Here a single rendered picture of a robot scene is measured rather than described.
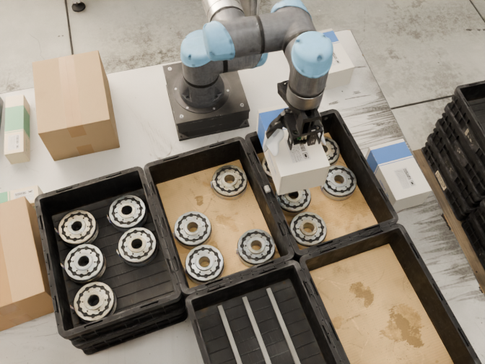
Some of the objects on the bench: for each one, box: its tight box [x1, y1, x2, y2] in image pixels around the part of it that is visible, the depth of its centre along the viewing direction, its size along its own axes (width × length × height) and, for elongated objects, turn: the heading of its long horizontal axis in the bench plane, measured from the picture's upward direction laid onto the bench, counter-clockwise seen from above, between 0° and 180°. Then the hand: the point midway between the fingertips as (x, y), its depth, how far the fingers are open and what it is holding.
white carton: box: [319, 28, 354, 90], centre depth 186 cm, size 20×12×9 cm, turn 18°
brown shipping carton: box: [0, 196, 54, 332], centre depth 142 cm, size 30×22×16 cm
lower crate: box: [71, 295, 188, 355], centre depth 144 cm, size 40×30×12 cm
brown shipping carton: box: [32, 51, 120, 161], centre depth 170 cm, size 30×22×16 cm
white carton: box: [365, 139, 432, 212], centre depth 162 cm, size 20×12×9 cm, turn 17°
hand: (291, 142), depth 124 cm, fingers closed on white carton, 13 cm apart
